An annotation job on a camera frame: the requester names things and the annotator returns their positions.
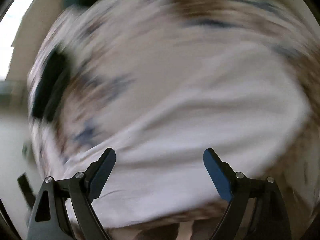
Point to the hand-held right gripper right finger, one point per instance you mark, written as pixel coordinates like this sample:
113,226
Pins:
217,172

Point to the bright window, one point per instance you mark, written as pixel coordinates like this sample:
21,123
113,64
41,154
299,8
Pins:
17,17

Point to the white pants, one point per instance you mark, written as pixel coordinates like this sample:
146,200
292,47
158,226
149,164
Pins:
190,105

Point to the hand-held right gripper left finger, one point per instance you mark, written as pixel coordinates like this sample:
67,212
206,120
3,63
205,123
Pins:
102,172

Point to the printed blanket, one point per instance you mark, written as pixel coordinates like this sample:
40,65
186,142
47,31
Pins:
150,12

